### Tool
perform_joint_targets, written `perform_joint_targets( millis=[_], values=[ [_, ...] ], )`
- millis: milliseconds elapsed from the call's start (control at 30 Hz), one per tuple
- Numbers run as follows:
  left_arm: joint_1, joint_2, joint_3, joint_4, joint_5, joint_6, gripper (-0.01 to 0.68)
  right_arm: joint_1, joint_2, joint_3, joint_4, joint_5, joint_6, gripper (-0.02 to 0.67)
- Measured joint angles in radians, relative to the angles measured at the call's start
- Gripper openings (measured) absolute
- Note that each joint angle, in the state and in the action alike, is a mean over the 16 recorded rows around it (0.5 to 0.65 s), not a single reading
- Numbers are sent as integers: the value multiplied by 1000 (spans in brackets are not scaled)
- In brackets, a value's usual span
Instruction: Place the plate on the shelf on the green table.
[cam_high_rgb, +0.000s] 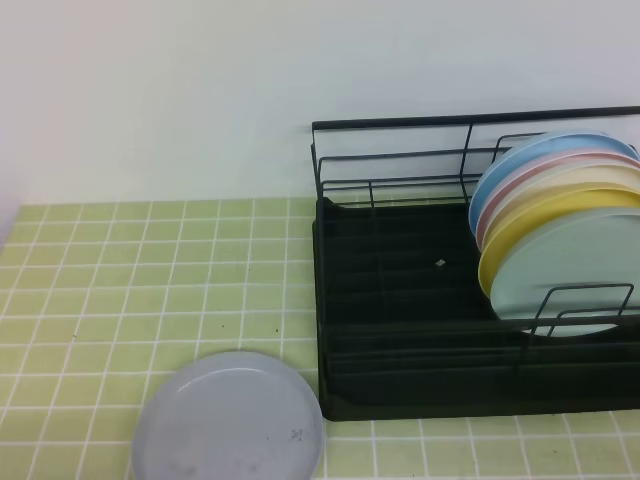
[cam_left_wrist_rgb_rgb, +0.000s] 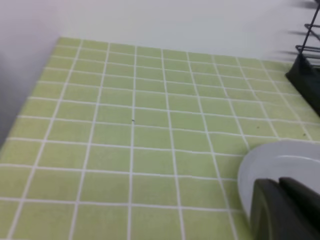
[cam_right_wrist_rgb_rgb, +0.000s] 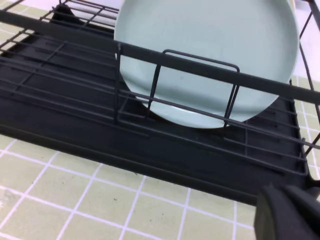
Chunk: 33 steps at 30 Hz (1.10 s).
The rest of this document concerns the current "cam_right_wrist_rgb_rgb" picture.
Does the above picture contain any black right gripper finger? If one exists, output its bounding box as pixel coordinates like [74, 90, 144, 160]
[254, 185, 320, 240]

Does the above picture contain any mint green plate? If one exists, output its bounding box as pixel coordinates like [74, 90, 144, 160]
[114, 0, 299, 129]

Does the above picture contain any black drip tray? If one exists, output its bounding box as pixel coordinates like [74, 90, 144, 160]
[0, 0, 320, 205]

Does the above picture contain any black wire dish rack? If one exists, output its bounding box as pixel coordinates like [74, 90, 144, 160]
[0, 0, 320, 176]

